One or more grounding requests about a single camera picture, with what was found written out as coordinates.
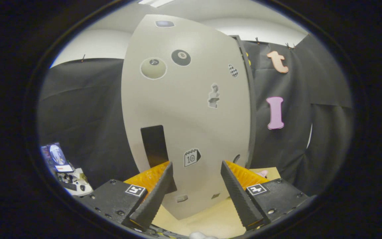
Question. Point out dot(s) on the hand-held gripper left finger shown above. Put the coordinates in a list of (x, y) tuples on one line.
[(151, 199)]

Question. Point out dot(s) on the black backdrop cloth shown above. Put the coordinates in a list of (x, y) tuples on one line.
[(85, 99)]

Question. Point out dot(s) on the green and pink plush toy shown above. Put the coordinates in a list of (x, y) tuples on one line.
[(262, 173)]

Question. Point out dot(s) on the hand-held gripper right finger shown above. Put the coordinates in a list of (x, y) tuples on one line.
[(240, 199)]

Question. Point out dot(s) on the long ceiling light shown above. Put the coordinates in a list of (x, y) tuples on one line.
[(156, 2)]

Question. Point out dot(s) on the computer monitor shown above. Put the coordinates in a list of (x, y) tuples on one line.
[(55, 154)]

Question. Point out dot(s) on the grey shoe cabinet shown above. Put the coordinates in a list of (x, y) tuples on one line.
[(251, 116)]

